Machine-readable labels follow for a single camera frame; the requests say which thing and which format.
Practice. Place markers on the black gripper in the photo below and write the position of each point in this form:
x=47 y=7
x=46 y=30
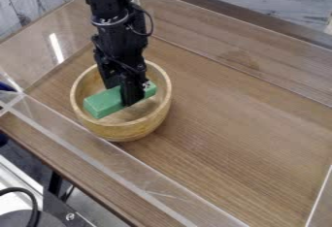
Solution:
x=121 y=42

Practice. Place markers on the green rectangular block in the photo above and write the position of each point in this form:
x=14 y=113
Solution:
x=104 y=103

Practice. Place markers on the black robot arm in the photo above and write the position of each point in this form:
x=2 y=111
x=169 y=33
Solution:
x=116 y=9

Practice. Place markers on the brown wooden bowl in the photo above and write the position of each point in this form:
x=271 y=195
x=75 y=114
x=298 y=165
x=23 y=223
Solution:
x=134 y=122

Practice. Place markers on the black table leg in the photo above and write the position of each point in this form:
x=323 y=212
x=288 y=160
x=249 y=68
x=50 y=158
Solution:
x=55 y=184

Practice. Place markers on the clear acrylic tray wall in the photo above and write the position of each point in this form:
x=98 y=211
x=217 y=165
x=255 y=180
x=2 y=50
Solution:
x=140 y=194

